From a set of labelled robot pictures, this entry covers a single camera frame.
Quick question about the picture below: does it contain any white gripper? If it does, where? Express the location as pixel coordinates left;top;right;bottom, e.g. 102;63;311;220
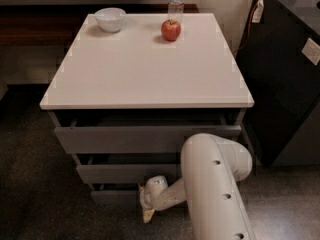
139;176;168;223

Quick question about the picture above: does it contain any grey bottom drawer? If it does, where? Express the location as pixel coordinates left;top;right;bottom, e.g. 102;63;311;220
89;183;139;207

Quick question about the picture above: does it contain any grey drawer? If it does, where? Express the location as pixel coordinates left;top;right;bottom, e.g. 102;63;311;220
75;153;181;184
49;108;245;154
89;183;139;207

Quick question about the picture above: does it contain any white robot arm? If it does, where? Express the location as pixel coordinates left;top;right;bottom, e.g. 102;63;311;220
139;134;256;240

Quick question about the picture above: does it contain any grey middle drawer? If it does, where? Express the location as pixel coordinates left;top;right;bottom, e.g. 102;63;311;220
75;153;181;184

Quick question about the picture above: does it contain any grey top drawer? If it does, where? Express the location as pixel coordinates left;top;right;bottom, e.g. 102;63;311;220
49;108;245;154

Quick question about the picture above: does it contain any red apple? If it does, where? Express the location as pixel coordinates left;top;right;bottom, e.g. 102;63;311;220
161;19;181;41

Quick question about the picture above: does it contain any black side cabinet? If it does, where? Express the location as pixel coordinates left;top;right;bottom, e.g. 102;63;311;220
236;0;320;166

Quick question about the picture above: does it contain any white bowl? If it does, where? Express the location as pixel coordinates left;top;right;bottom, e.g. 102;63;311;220
94;7;126;33

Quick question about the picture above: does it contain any clear plastic water bottle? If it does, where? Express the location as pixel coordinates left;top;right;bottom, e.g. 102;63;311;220
168;0;184;22

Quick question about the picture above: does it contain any dark wooden shelf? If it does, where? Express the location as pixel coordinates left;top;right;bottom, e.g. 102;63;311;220
0;3;200;47

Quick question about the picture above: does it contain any white cable tag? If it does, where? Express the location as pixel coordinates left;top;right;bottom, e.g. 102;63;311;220
251;0;264;23

